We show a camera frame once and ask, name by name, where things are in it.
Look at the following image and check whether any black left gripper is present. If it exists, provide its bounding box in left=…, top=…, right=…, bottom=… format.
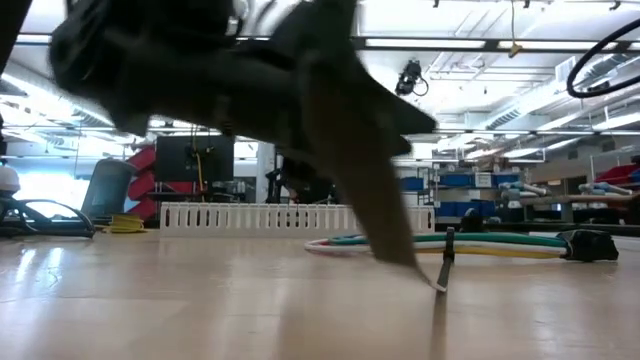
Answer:
left=219, top=14, right=437, bottom=156

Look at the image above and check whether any black zip tie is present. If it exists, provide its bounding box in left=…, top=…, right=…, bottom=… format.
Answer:
left=433, top=227, right=457, bottom=294

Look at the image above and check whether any bundle of coloured cables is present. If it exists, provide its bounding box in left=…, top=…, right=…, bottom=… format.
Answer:
left=304, top=238, right=569, bottom=255

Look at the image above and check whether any bundle of coloured wires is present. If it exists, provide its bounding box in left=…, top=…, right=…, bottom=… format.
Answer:
left=327, top=232, right=569, bottom=249

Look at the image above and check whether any white slotted cable raceway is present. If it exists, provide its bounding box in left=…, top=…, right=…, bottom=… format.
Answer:
left=159, top=201, right=436, bottom=239

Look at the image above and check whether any coloured wire bundle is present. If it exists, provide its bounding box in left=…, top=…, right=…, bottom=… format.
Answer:
left=417, top=247, right=564, bottom=260

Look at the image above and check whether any grey foam roll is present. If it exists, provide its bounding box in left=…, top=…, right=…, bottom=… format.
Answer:
left=578, top=181, right=627, bottom=197
left=498, top=180, right=550, bottom=200

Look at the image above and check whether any black monitor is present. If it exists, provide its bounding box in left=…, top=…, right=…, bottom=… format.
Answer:
left=154, top=135, right=235, bottom=184

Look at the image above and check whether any wooden workbench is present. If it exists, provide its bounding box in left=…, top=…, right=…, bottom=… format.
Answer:
left=519, top=193, right=640, bottom=224

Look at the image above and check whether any red zigzag panel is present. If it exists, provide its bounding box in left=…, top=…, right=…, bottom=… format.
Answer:
left=125, top=145, right=158, bottom=222

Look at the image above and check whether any red storage bin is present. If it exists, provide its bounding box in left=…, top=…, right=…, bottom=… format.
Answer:
left=594, top=162, right=640, bottom=186

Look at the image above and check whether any black overhead camera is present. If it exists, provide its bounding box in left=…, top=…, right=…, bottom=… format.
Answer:
left=394, top=59, right=430, bottom=98

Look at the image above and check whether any hanging yellow-tipped cord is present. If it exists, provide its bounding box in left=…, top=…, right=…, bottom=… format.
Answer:
left=508, top=0, right=524, bottom=60

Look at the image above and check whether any black aluminium frame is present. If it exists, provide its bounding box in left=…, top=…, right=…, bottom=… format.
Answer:
left=434, top=221, right=640, bottom=237

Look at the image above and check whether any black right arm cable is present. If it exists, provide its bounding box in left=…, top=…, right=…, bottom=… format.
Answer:
left=566, top=17, right=640, bottom=100

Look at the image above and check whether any yellow wire spool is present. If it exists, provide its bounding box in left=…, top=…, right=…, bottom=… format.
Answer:
left=101, top=213, right=148, bottom=235

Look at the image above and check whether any black looped cable bundle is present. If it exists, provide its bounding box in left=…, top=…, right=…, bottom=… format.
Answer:
left=0, top=183, right=98, bottom=239

